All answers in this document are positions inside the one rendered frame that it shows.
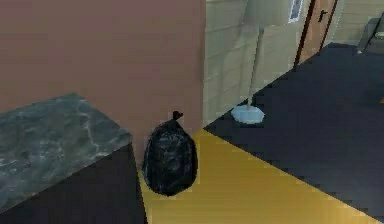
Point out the grey armchair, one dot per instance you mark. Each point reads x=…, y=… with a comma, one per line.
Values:
x=371, y=35

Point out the framed wall picture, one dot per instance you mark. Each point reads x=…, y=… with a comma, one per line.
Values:
x=295, y=9

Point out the brown room door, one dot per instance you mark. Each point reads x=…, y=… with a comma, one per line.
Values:
x=315, y=30

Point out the black rubbish bag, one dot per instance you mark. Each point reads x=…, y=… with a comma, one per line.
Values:
x=170, y=160

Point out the white floor lamp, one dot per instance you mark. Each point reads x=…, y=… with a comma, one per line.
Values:
x=248, y=113

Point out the dark cabinet with marble top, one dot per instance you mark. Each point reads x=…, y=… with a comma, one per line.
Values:
x=56, y=150

